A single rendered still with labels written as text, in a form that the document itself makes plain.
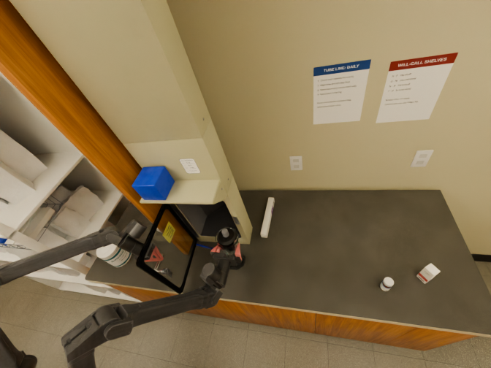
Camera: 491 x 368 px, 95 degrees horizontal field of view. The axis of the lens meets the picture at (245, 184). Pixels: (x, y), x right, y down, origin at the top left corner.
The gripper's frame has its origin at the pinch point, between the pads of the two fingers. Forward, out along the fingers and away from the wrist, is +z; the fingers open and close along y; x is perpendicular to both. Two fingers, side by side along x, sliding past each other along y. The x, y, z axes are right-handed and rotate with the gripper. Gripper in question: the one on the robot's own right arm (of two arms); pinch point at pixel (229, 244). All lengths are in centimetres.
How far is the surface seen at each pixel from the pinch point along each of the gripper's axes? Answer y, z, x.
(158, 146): 16, 6, -53
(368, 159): -67, 54, -7
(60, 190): 145, 34, 4
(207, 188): 1.9, 3.3, -35.1
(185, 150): 6, 6, -50
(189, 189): 9.2, 2.5, -34.8
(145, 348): 94, -37, 123
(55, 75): 36, 4, -80
